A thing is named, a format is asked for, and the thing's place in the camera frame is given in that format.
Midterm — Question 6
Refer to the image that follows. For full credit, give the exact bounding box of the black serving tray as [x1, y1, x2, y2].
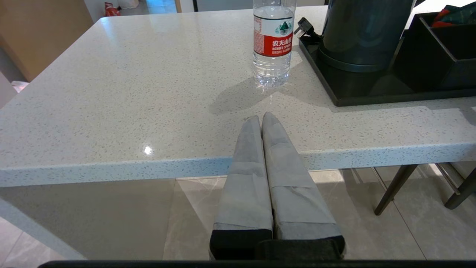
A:
[297, 35, 476, 107]

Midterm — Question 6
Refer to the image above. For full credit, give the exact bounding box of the black electric kettle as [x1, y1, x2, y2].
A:
[320, 0, 415, 73]

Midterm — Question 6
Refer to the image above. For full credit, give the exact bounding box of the black plug with cord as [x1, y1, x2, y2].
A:
[294, 17, 321, 42]

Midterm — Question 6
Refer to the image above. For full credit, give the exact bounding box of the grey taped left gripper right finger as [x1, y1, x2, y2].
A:
[257, 112, 345, 260]

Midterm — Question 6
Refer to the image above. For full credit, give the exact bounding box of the red label water bottle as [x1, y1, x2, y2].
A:
[253, 0, 297, 88]

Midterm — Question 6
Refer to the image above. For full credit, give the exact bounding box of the black compartment organizer box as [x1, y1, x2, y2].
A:
[393, 11, 476, 93]

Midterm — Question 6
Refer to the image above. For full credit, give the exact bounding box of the grey refrigerator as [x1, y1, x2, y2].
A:
[193, 0, 254, 12]

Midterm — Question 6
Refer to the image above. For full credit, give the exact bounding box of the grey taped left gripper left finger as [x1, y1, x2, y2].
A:
[209, 115, 274, 260]

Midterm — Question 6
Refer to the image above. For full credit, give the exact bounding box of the red and black object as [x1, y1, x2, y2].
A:
[431, 9, 453, 29]

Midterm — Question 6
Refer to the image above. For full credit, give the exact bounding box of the wooden door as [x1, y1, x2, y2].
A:
[0, 0, 93, 82]

